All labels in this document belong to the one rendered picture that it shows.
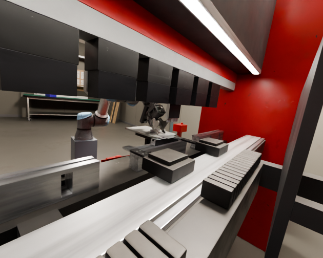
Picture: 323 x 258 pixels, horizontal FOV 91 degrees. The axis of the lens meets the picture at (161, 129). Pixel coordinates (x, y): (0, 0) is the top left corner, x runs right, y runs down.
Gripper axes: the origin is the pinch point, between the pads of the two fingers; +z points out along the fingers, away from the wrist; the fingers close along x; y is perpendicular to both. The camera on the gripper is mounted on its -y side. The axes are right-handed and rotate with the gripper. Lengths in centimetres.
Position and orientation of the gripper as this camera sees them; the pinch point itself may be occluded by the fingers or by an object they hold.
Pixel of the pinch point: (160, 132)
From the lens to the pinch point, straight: 89.2
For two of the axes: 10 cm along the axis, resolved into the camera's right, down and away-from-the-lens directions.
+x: 6.4, -0.7, 7.7
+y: 6.5, -4.8, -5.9
